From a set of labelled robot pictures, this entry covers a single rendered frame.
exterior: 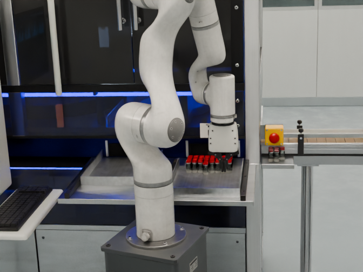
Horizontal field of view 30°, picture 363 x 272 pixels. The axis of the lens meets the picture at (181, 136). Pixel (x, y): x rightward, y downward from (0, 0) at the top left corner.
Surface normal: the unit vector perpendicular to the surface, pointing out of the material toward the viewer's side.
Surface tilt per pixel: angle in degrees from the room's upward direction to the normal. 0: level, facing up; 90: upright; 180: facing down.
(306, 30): 90
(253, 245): 90
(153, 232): 90
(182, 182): 0
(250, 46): 90
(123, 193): 0
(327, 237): 0
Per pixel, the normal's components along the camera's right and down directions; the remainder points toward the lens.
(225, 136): -0.09, 0.29
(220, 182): -0.04, -0.96
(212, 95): -0.72, 0.22
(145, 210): -0.36, 0.27
